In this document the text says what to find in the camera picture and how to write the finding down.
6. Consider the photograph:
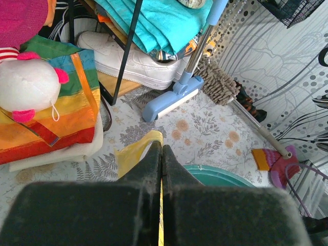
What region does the white sneaker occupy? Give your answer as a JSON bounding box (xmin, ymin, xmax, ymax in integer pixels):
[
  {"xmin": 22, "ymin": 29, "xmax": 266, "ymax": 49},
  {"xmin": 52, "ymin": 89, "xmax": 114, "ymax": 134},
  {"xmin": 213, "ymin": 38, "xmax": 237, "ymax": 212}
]
[{"xmin": 76, "ymin": 31, "xmax": 181, "ymax": 90}]

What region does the red purple sock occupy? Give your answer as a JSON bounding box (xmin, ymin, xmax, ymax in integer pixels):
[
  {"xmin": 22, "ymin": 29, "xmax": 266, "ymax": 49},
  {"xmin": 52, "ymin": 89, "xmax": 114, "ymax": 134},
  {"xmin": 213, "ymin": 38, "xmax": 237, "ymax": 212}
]
[{"xmin": 252, "ymin": 145, "xmax": 300, "ymax": 189}]

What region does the black wire basket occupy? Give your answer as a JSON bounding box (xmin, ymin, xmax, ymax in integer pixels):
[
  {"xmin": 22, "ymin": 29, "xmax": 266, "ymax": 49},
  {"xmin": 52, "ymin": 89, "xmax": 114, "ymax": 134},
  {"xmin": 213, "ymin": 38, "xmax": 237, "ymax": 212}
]
[{"xmin": 258, "ymin": 0, "xmax": 324, "ymax": 28}]

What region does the yellow plastic trash bag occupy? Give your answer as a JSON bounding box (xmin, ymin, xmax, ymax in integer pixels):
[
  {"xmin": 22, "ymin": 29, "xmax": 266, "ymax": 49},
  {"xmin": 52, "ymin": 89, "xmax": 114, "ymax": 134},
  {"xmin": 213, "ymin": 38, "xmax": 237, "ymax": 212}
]
[{"xmin": 114, "ymin": 130, "xmax": 164, "ymax": 246}]

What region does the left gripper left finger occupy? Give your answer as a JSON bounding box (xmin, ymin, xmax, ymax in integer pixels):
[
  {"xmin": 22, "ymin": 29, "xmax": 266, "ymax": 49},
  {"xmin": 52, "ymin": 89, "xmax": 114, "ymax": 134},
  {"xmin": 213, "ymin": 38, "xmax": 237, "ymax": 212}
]
[{"xmin": 1, "ymin": 142, "xmax": 162, "ymax": 245}]

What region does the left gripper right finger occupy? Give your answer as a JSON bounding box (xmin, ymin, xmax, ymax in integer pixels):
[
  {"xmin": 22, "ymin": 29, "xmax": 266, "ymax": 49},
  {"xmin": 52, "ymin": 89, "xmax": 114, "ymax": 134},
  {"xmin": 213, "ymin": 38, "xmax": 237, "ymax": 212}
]
[{"xmin": 162, "ymin": 145, "xmax": 311, "ymax": 245}]

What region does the pink round plush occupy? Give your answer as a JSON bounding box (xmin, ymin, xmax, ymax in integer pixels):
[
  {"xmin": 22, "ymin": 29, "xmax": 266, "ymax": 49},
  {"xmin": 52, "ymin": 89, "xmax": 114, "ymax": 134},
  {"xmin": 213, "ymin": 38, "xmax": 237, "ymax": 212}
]
[{"xmin": 1, "ymin": 47, "xmax": 69, "ymax": 123}]

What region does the light blue floor squeegee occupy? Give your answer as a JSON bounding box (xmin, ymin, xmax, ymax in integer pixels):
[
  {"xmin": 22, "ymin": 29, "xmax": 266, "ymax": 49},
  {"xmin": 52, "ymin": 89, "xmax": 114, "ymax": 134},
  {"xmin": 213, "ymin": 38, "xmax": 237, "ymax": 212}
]
[{"xmin": 142, "ymin": 1, "xmax": 228, "ymax": 122}]

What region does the magenta fabric bag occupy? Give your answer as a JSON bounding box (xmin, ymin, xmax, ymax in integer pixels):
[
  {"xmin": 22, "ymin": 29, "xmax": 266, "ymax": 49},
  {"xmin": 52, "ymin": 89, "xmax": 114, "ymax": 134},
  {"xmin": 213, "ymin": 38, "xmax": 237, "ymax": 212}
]
[{"xmin": 1, "ymin": 1, "xmax": 50, "ymax": 48}]

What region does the long handled brush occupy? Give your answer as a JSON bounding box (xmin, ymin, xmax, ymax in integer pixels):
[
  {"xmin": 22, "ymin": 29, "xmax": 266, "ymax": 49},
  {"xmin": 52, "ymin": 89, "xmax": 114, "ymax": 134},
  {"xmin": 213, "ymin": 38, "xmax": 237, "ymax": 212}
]
[{"xmin": 195, "ymin": 58, "xmax": 293, "ymax": 159}]

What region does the orange plush toy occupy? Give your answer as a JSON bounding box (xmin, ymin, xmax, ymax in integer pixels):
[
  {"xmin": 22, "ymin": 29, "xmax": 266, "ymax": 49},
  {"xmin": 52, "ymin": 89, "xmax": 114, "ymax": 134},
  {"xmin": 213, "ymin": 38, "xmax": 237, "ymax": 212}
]
[{"xmin": 44, "ymin": 0, "xmax": 57, "ymax": 27}]

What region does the teal plastic trash bin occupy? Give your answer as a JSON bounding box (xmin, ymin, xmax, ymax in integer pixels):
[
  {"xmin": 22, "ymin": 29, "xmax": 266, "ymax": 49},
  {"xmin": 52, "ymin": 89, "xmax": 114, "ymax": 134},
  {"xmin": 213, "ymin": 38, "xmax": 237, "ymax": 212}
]
[{"xmin": 184, "ymin": 165, "xmax": 254, "ymax": 188}]

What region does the teal folded cloth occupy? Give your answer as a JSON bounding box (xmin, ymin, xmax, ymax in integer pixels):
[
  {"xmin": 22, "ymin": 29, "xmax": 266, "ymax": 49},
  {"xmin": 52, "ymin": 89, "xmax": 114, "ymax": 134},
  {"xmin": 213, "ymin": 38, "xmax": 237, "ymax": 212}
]
[{"xmin": 93, "ymin": 0, "xmax": 215, "ymax": 56}]

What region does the rainbow striped fabric bag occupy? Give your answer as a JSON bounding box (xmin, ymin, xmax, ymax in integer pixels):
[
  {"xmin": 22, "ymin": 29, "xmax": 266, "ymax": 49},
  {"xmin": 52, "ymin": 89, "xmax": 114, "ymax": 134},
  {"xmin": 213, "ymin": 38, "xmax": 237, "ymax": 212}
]
[{"xmin": 1, "ymin": 36, "xmax": 103, "ymax": 170}]

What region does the dark patterned cloth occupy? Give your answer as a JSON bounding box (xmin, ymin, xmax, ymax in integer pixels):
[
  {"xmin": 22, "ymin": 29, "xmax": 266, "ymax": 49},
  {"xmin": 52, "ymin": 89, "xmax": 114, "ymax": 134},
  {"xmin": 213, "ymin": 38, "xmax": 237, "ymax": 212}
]
[{"xmin": 234, "ymin": 81, "xmax": 267, "ymax": 122}]

